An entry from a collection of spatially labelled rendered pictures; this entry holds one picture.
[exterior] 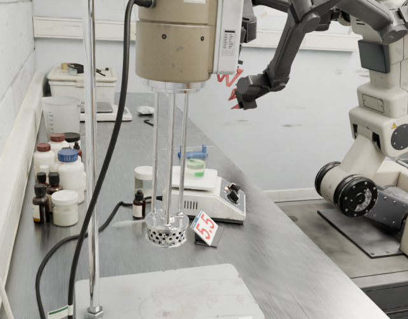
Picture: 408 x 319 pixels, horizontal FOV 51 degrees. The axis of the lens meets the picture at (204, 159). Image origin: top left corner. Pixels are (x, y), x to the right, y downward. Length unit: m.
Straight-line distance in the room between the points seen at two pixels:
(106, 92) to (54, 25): 0.49
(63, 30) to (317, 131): 1.69
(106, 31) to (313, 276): 1.79
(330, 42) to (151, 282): 2.23
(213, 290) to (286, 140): 2.15
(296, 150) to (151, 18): 2.44
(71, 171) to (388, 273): 1.20
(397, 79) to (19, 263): 1.38
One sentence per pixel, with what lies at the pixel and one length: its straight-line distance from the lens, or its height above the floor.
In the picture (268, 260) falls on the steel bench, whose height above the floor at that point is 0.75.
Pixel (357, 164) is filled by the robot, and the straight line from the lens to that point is 1.77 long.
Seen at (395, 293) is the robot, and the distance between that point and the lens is 1.75.
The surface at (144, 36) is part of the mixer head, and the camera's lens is 0.56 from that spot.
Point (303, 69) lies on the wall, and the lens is 2.80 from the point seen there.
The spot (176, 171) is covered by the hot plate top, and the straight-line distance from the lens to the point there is 1.08.
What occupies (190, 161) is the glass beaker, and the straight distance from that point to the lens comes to 1.02.
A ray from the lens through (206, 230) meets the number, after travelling 0.96.
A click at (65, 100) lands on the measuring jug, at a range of 1.61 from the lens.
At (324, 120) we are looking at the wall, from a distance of 2.97.
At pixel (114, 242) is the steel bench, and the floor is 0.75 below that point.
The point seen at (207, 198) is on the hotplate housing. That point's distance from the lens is 1.01.
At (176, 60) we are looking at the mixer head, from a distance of 0.54.
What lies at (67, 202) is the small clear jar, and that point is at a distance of 0.99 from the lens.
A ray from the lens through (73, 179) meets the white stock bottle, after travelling 1.08.
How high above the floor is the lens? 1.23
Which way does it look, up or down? 20 degrees down
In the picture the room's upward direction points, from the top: 4 degrees clockwise
